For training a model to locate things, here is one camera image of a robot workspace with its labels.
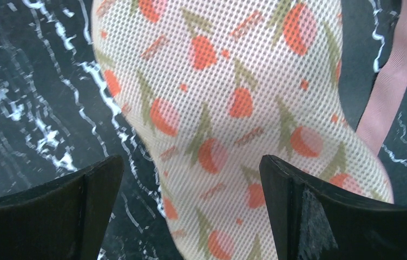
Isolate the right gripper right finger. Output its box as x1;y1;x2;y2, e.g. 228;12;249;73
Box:
259;155;407;259

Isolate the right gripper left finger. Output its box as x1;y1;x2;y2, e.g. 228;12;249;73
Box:
0;155;124;259

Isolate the floral mesh laundry bag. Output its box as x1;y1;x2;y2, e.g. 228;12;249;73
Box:
91;1;407;259

